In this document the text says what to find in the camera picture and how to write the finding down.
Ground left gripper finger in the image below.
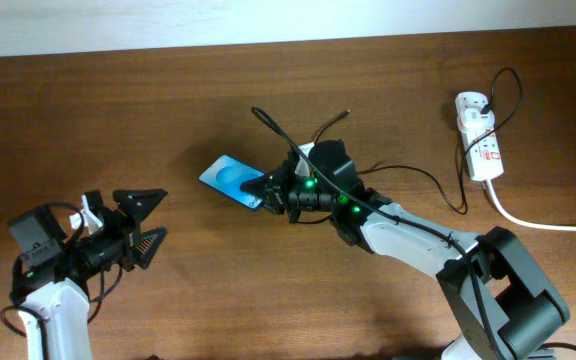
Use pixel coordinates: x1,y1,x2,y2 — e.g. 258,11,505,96
132,227,168,270
112,188,168,224

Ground blue Galaxy smartphone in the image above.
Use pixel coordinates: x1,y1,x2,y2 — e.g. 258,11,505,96
199,155,264,210

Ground black charger cable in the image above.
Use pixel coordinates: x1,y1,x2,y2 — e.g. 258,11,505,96
310,67,524,216

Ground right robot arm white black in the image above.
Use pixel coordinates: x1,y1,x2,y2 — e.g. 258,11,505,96
240,140,570,359

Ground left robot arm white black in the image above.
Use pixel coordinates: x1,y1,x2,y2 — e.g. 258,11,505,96
0,188,167,359

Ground white charger plug adapter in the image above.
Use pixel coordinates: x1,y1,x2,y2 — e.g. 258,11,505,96
457,108,495,133

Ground white power strip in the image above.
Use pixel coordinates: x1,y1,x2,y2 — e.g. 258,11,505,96
455,92,504,182

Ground white power strip cord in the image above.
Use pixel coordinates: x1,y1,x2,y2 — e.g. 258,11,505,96
482,178,576,235

